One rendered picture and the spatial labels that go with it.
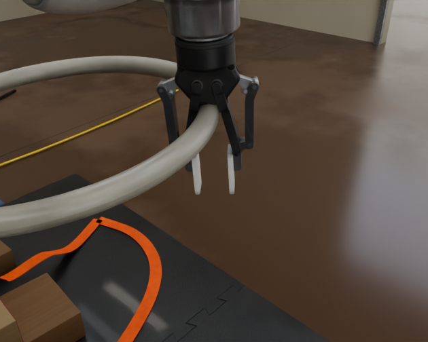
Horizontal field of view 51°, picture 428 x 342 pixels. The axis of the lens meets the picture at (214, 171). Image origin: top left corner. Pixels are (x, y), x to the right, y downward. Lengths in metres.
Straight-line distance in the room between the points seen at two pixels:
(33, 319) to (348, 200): 1.45
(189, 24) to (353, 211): 1.75
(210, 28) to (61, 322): 1.17
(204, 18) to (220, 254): 1.43
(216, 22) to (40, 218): 0.28
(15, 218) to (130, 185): 0.11
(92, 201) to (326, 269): 1.47
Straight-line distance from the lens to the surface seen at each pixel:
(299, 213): 2.12
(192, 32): 0.54
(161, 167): 0.49
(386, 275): 1.90
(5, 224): 0.47
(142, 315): 1.64
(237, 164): 0.65
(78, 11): 0.40
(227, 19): 0.54
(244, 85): 0.60
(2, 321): 1.46
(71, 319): 1.54
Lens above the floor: 1.24
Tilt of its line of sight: 31 degrees down
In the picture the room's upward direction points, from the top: straight up
